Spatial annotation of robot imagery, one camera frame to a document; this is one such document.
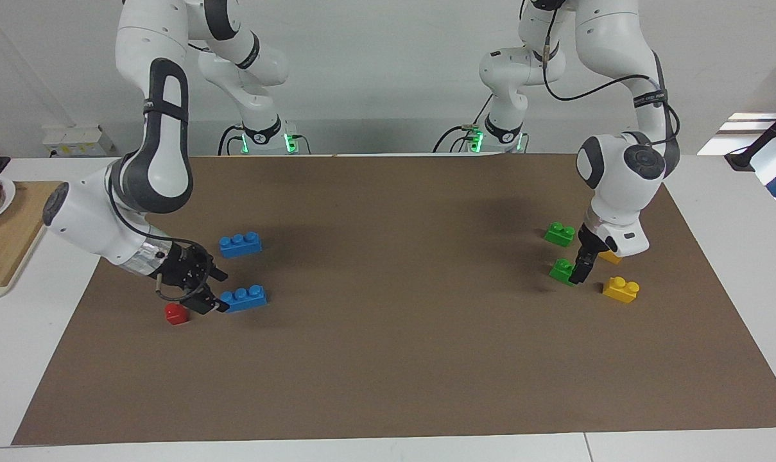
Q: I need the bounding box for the white power strip box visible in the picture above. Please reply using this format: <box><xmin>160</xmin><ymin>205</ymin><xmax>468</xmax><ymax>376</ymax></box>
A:
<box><xmin>42</xmin><ymin>124</ymin><xmax>116</xmax><ymax>158</ymax></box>

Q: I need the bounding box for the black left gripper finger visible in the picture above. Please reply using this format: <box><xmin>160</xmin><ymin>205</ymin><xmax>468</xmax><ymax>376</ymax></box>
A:
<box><xmin>569</xmin><ymin>253</ymin><xmax>597</xmax><ymax>285</ymax></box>

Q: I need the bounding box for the green two-stud toy block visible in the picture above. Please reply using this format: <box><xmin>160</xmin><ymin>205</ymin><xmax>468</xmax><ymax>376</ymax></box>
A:
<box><xmin>544</xmin><ymin>221</ymin><xmax>576</xmax><ymax>248</ymax></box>
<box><xmin>549</xmin><ymin>258</ymin><xmax>578</xmax><ymax>287</ymax></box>

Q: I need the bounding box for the black angled stand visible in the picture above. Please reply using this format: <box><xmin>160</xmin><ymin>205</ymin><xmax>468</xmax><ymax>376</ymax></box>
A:
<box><xmin>725</xmin><ymin>101</ymin><xmax>776</xmax><ymax>171</ymax></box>

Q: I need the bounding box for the black right base cable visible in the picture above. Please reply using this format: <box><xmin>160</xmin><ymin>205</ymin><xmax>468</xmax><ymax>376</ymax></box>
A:
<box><xmin>217</xmin><ymin>124</ymin><xmax>311</xmax><ymax>157</ymax></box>

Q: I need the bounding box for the wooden cutting board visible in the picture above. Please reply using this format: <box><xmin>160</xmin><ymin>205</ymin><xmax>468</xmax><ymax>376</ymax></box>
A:
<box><xmin>0</xmin><ymin>181</ymin><xmax>69</xmax><ymax>300</ymax></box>

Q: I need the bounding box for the brown paper table mat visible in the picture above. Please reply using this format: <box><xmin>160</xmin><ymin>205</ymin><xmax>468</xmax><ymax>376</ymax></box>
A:
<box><xmin>12</xmin><ymin>153</ymin><xmax>776</xmax><ymax>445</ymax></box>

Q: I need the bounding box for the black base cable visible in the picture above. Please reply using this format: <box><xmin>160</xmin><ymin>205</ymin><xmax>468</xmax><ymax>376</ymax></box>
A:
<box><xmin>217</xmin><ymin>124</ymin><xmax>311</xmax><ymax>157</ymax></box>
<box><xmin>432</xmin><ymin>95</ymin><xmax>486</xmax><ymax>154</ymax></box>

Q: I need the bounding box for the white flat panel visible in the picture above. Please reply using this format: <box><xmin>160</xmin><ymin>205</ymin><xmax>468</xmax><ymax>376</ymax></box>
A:
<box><xmin>697</xmin><ymin>112</ymin><xmax>776</xmax><ymax>157</ymax></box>

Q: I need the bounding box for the black left base cable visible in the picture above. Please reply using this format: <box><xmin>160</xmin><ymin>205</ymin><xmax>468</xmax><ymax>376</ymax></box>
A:
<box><xmin>432</xmin><ymin>95</ymin><xmax>486</xmax><ymax>154</ymax></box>

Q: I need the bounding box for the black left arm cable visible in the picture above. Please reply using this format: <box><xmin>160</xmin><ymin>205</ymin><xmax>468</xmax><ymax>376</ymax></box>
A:
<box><xmin>519</xmin><ymin>0</ymin><xmax>682</xmax><ymax>145</ymax></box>

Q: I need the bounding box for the blue three-stud toy block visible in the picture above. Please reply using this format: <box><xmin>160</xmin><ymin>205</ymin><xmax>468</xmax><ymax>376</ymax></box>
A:
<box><xmin>219</xmin><ymin>231</ymin><xmax>263</xmax><ymax>259</ymax></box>
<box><xmin>220</xmin><ymin>284</ymin><xmax>268</xmax><ymax>314</ymax></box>

